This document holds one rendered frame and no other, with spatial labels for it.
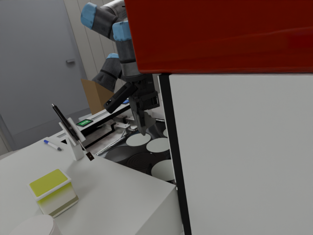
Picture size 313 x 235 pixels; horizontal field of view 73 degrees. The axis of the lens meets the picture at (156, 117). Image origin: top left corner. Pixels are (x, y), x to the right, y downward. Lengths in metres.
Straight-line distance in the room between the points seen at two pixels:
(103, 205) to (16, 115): 3.10
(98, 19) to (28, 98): 2.84
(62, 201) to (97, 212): 0.08
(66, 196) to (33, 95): 3.04
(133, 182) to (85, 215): 0.13
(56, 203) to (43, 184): 0.05
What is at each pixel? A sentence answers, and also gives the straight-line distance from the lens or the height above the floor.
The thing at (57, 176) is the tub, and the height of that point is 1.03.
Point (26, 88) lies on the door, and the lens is 3.48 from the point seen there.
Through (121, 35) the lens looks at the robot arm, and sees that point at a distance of 0.63.
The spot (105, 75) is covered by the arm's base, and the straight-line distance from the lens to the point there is 1.32.
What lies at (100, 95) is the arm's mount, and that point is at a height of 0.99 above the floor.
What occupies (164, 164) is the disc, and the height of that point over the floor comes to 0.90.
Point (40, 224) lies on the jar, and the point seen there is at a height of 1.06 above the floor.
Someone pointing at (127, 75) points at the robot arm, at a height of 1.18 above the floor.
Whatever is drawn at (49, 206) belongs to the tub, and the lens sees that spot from 0.52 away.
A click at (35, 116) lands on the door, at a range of 3.57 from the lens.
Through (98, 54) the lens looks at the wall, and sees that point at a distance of 3.76.
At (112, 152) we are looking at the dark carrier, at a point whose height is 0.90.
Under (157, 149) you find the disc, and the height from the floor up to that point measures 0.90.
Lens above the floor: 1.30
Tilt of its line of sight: 23 degrees down
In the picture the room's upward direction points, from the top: 10 degrees counter-clockwise
